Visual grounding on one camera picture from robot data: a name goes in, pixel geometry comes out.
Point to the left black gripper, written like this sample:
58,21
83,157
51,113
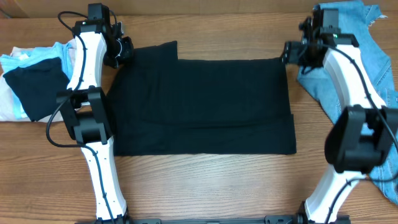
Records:
129,53

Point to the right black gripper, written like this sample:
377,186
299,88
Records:
289,55

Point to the black t-shirt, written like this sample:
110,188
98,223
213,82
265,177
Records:
167,105

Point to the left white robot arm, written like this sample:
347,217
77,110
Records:
85,111

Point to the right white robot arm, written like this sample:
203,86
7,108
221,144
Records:
366,129

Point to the blue denim jeans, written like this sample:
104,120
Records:
354,18

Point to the folded light blue garment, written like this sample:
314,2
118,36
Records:
37,54

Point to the folded black garment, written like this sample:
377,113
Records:
37,86

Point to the folded beige garment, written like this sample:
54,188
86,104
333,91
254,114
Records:
6,102

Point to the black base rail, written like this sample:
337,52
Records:
217,221

